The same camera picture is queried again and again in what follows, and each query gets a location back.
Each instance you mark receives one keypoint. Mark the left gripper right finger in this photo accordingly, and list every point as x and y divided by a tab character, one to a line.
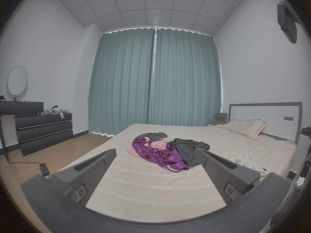
230	176

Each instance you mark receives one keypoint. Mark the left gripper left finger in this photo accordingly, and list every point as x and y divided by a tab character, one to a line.
80	178

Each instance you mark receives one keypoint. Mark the white printed pyjama top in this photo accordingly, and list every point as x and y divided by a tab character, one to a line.
252	165

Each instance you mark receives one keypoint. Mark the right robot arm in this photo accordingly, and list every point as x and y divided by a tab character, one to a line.
306	169

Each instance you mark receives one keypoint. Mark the bed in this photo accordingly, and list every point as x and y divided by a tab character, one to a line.
150	186

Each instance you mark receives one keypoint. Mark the pile of clothes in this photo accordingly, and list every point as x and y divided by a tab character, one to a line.
57	111

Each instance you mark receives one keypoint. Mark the black power adapter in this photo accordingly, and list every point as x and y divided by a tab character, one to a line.
44	169

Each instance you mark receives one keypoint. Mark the black garment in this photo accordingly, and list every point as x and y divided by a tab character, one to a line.
187	152

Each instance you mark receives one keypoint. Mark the pink striped pillow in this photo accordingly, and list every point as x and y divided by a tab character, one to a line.
245	127

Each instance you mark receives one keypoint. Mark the grey bedside table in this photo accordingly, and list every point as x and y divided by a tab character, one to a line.
218	120

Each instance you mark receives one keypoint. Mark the purple satin garment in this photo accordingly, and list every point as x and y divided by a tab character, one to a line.
155	154

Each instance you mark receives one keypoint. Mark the pink garment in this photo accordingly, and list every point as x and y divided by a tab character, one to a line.
158	144

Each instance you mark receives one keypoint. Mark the grey garment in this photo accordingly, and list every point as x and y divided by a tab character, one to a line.
155	136

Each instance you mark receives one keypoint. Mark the dark grey dressing table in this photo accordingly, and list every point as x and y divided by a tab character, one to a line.
21	107

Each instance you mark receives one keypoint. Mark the round white mirror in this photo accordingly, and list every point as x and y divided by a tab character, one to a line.
17	82

